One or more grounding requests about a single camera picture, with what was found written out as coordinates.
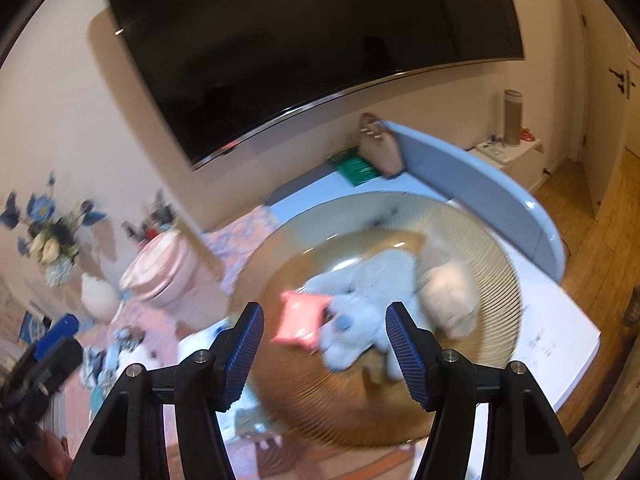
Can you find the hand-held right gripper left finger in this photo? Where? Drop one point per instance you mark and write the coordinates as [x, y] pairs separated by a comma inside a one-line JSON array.
[[245, 355]]

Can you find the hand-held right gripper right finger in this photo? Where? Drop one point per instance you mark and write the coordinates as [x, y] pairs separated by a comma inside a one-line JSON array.
[[407, 355]]

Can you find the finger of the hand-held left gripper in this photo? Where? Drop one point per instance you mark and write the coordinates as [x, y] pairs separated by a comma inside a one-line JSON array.
[[62, 327]]

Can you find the blue cloth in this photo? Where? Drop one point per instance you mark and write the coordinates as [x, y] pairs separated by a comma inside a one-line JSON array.
[[105, 365]]

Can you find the pink small packet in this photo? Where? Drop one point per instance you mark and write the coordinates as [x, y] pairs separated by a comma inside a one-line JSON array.
[[300, 320]]

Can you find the black and white patterned cloth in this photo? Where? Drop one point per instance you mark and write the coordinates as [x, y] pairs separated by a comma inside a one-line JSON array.
[[129, 340]]

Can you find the cream plush toy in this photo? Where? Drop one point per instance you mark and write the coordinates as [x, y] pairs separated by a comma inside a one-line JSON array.
[[450, 290]]

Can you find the round wicker basket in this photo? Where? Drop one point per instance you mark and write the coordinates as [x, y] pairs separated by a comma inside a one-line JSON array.
[[350, 410]]

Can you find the grey plush toy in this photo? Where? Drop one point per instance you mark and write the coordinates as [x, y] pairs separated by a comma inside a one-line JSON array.
[[370, 280]]

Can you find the blue printed box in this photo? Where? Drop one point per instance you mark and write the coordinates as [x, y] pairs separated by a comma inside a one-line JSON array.
[[32, 325]]

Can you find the white ribbed vase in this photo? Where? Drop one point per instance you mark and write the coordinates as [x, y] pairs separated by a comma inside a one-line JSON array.
[[100, 297]]

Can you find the blue and white flower bouquet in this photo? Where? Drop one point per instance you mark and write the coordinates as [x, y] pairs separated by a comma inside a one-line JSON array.
[[50, 247]]

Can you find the pink patterned tablecloth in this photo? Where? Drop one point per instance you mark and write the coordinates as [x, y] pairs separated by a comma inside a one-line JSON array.
[[220, 250]]

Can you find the pink storage box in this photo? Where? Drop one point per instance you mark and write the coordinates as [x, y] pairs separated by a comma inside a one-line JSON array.
[[165, 265]]

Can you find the bunch of pens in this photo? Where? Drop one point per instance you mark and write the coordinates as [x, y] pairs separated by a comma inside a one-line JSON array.
[[152, 220]]

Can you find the light blue oval board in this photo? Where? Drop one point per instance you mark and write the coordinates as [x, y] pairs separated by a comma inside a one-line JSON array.
[[475, 190]]

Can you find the green book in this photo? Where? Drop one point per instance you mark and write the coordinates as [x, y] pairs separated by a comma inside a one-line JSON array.
[[357, 170]]

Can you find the beige handbag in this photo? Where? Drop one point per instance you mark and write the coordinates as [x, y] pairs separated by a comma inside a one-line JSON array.
[[382, 155]]

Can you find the white side table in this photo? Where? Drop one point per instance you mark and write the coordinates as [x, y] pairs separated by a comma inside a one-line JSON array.
[[520, 165]]

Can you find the white remote control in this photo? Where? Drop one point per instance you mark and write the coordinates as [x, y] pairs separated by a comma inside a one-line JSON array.
[[490, 150]]

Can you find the small red item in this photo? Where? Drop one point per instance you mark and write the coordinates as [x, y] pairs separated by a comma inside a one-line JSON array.
[[527, 134]]

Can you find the cream door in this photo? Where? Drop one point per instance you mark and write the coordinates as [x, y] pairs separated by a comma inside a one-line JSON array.
[[612, 150]]

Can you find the black flat television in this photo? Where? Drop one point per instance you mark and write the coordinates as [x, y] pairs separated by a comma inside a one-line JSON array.
[[300, 35]]

